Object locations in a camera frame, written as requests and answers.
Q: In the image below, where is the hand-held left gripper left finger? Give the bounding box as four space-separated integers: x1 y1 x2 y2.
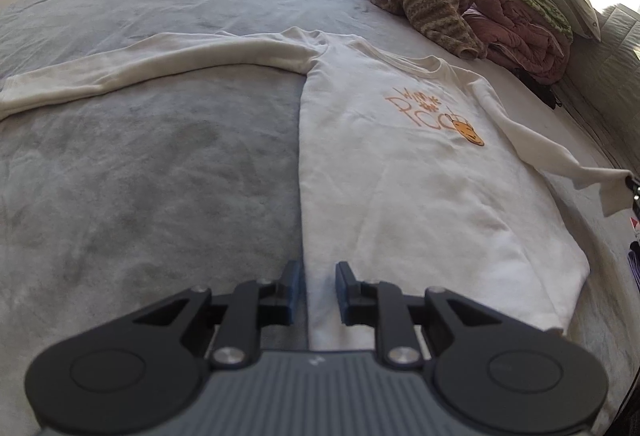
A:
134 260 304 369

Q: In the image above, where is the grey padded headboard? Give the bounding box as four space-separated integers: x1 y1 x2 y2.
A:
560 4 640 177

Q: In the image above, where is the grey bed blanket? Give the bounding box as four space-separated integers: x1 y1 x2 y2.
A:
0 0 640 436

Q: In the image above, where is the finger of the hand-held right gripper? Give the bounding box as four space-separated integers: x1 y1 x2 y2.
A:
625 173 640 217

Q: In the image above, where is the white printed sweatshirt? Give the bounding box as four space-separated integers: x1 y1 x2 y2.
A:
0 27 633 352

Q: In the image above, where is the maroon folded comforter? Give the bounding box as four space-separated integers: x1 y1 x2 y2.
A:
462 0 573 87

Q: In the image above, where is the black cloth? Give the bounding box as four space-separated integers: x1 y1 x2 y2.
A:
515 66 563 109

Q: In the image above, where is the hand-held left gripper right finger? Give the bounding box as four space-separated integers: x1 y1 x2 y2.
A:
335 261 501 369

